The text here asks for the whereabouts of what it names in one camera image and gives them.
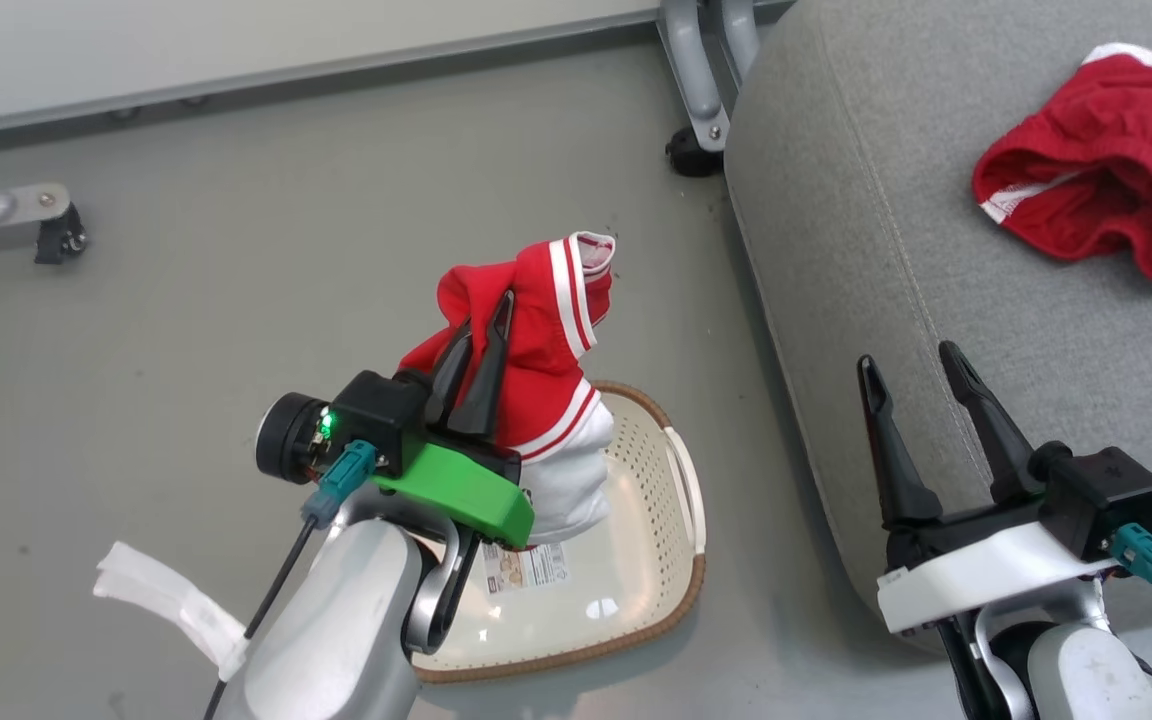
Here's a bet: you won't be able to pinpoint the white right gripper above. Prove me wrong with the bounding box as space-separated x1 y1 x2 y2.
856 341 1119 636

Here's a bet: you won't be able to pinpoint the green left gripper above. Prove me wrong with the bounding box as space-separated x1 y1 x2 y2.
371 290 537 550

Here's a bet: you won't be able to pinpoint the red white striped jersey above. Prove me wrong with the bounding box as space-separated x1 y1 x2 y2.
396 230 618 549

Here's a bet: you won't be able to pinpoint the red mesh shorts white stripes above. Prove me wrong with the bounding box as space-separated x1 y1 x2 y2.
972 42 1152 288

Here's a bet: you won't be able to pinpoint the grey fabric sofa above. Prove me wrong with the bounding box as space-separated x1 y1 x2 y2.
723 0 1152 653

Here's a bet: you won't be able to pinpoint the printed paper label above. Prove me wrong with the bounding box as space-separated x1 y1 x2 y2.
481 540 572 597

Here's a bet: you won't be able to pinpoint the cream laundry basket brown rim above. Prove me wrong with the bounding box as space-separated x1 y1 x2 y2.
406 380 709 685

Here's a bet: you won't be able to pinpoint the black caster wheel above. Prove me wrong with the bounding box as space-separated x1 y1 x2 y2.
34 205 89 266
664 127 727 179

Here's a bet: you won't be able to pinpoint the white partition panel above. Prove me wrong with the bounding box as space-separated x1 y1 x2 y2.
0 0 663 143

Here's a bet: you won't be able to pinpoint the white strap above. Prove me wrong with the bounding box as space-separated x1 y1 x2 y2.
93 540 249 683

